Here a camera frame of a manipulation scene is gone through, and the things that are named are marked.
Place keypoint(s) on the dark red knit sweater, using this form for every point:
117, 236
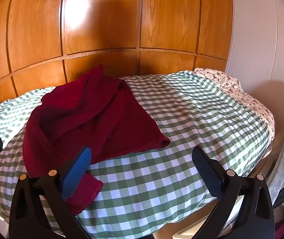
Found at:
82, 119

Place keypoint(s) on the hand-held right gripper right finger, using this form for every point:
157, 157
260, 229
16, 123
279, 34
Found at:
206, 175

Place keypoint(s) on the floral pillow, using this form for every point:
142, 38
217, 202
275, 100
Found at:
221, 79

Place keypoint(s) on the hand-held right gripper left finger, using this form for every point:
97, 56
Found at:
78, 169

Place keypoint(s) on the green checked blanket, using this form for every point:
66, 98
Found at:
169, 142

